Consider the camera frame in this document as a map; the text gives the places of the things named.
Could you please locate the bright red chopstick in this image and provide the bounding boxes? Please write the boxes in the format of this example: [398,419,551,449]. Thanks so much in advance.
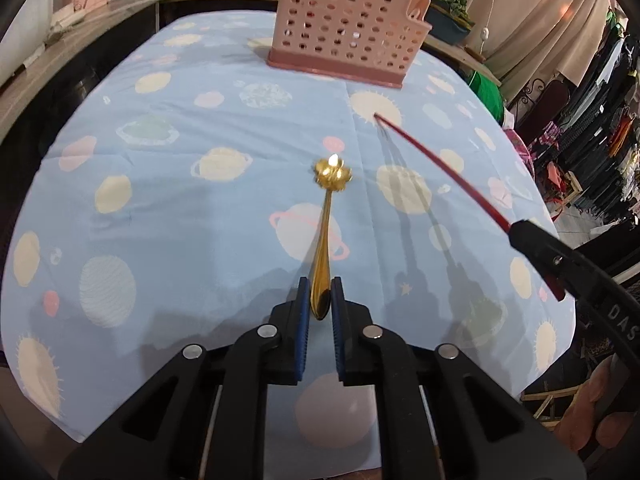
[374,113,570,300]

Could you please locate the gold flower spoon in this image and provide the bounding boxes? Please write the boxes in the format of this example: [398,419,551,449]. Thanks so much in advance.
[310,153,352,321]

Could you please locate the person's right hand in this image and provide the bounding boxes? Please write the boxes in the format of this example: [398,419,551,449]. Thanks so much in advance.
[553,356,634,453]

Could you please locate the pink floral cloth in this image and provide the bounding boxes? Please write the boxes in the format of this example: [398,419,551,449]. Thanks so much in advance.
[503,129,535,176]

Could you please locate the green bag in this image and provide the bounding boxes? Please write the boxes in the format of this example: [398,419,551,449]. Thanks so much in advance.
[468,72,504,125]

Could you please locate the beige curtain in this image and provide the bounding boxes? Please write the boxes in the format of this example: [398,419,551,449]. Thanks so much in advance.
[465,0,611,101]

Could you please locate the dark planter with greens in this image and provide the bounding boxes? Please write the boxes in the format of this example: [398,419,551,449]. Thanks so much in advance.
[425,0,475,46]

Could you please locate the pink perforated utensil basket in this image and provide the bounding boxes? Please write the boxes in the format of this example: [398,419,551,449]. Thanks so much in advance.
[267,0,432,88]

